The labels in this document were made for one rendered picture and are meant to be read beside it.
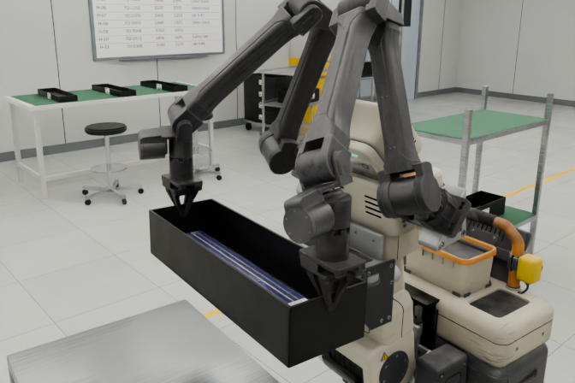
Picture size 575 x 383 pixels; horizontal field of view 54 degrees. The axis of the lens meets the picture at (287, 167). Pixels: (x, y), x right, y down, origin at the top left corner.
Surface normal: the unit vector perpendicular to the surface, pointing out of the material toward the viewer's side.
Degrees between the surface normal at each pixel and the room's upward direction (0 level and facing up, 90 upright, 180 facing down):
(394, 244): 90
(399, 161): 77
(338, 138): 67
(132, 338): 0
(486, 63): 90
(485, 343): 90
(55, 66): 90
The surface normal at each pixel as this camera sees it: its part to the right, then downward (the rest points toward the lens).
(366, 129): -0.54, -0.61
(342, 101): 0.71, -0.22
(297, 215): -0.61, 0.19
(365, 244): -0.81, 0.15
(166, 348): 0.00, -0.96
